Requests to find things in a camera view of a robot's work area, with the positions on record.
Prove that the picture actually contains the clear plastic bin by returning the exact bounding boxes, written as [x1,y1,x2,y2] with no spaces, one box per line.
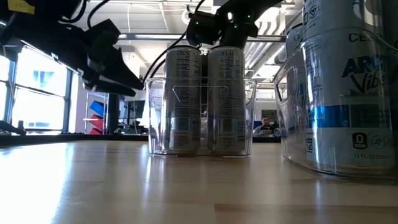
[145,77,258,157]
[273,26,398,181]

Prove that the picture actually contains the black aluminium table frame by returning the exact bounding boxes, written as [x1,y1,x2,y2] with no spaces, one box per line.
[0,120,282,146]

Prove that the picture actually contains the Celsius Tropical Vibe can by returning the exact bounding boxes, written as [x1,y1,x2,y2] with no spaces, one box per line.
[206,45,246,156]
[164,45,203,156]

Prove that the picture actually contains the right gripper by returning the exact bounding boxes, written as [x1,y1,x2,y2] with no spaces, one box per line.
[185,11,259,108]

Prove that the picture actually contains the black cylindrical post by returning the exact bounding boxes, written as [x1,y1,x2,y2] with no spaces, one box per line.
[107,93,121,134]

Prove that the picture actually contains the dark background monitor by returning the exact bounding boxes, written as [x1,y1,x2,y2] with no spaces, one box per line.
[126,100,146,119]

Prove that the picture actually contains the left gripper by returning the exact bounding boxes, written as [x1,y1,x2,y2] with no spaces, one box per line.
[79,18,145,98]

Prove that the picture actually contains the large window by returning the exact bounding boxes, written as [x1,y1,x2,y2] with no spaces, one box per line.
[0,46,74,134]

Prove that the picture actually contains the white ring ceiling lamp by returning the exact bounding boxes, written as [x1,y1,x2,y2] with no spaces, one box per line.
[182,7,192,26]

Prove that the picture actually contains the blue red shelf bins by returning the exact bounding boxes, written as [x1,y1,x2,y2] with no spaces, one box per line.
[83,93,109,135]

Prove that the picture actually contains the yellow cable tag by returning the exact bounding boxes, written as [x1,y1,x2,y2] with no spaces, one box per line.
[7,0,35,15]

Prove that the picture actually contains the person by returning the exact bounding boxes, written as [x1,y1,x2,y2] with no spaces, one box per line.
[253,115,276,138]

